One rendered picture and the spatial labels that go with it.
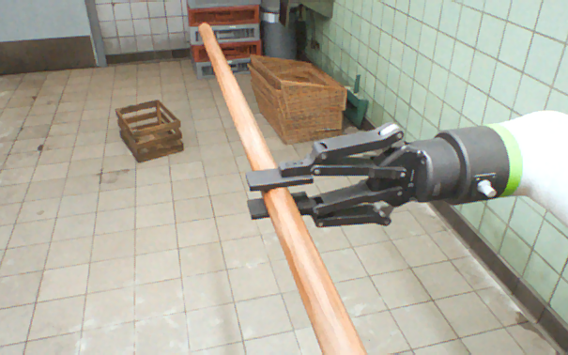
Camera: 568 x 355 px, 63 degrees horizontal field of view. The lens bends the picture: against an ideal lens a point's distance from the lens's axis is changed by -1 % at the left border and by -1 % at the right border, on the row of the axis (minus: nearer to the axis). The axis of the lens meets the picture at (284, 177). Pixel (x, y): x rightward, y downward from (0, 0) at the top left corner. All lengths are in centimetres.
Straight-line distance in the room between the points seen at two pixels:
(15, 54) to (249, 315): 363
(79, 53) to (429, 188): 445
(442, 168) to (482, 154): 5
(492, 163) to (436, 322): 149
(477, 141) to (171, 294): 168
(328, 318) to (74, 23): 451
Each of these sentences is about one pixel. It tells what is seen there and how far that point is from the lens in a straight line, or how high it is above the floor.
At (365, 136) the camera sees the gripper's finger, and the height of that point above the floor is 123.
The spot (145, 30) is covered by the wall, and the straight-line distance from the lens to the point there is 476.
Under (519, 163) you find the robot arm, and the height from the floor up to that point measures 120.
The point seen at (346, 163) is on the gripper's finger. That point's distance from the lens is 52.
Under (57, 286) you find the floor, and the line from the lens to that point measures 228.
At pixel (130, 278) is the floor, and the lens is 220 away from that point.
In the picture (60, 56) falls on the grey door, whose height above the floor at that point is 12.
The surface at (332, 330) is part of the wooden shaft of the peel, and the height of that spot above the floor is 119.
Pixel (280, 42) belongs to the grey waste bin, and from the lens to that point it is 435.
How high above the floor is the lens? 147
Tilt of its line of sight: 32 degrees down
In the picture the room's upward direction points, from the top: straight up
